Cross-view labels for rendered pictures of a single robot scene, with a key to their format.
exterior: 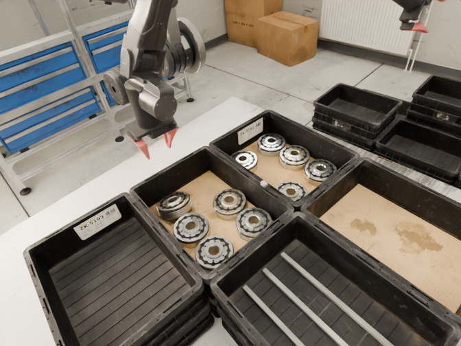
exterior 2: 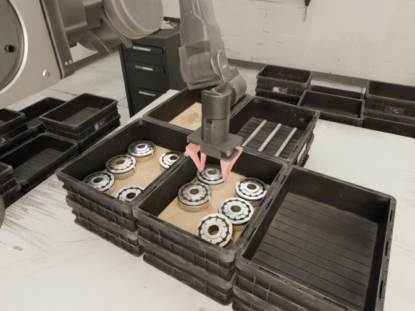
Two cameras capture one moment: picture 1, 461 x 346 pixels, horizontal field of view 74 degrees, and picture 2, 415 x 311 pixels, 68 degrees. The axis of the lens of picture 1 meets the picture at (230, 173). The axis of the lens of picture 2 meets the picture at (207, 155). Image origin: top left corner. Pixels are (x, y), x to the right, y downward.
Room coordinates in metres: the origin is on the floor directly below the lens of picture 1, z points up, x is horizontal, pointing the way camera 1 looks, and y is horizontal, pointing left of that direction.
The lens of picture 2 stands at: (0.88, 0.67, 1.51)
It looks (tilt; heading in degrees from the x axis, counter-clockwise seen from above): 36 degrees down; 245
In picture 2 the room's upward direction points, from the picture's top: straight up
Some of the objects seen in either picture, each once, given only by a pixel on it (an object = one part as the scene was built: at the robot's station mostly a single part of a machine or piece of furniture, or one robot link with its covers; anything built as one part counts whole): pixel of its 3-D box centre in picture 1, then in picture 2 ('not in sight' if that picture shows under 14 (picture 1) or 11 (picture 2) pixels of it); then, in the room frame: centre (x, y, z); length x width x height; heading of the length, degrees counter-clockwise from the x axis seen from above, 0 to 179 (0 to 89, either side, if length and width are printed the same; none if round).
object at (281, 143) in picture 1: (271, 141); (98, 181); (0.88, -0.16, 0.86); 0.10 x 0.10 x 0.01
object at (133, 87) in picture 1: (141, 93); (217, 100); (0.63, 0.17, 1.24); 0.07 x 0.06 x 0.07; 39
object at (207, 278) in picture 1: (206, 201); (216, 187); (0.58, 0.08, 0.92); 0.40 x 0.30 x 0.02; 35
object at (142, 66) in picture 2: not in sight; (165, 79); (0.12, -1.87, 0.45); 0.60 x 0.45 x 0.90; 40
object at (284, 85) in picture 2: not in sight; (281, 99); (-0.68, -1.24, 0.37); 0.40 x 0.30 x 0.45; 130
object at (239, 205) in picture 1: (229, 200); (194, 192); (0.62, 0.01, 0.86); 0.10 x 0.10 x 0.01
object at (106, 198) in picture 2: (280, 152); (136, 156); (0.75, -0.17, 0.92); 0.40 x 0.30 x 0.02; 35
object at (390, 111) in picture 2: not in sight; (386, 119); (-1.20, -0.63, 0.37); 0.40 x 0.30 x 0.45; 130
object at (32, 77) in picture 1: (40, 98); not in sight; (2.02, 1.25, 0.60); 0.72 x 0.03 x 0.56; 130
